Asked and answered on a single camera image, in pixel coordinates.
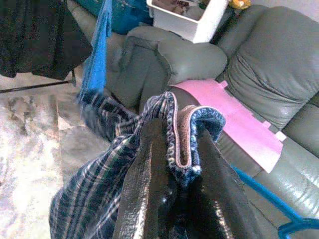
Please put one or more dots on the blue plaid garment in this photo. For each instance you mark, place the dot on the blue plaid garment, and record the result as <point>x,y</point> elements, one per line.
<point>87,186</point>

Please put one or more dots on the dark blue storage box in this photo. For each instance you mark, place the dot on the dark blue storage box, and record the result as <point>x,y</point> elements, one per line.
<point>129,17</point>

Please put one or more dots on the blue towel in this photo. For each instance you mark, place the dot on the blue towel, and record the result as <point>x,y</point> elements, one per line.
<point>98,62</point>

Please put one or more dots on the grey leather sofa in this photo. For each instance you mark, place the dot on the grey leather sofa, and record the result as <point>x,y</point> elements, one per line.
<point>261,74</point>

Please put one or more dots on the black drying rack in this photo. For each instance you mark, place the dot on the black drying rack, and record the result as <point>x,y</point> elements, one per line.
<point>25,87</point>

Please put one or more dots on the blue plastic hanger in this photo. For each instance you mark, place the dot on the blue plastic hanger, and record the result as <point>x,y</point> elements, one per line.
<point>261,188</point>

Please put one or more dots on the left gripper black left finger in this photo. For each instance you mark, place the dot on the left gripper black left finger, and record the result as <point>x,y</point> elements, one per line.
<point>147,199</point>

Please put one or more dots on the black garment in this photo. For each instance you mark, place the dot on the black garment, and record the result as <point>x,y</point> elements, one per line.
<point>37,37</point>

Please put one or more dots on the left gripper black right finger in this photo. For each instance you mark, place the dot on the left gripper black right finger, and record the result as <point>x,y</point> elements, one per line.
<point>221,204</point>

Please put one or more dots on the pink foam mat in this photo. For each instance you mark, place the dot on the pink foam mat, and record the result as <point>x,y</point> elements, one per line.
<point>236,119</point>

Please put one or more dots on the white storage bin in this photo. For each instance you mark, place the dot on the white storage bin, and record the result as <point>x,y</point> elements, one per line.
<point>207,27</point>

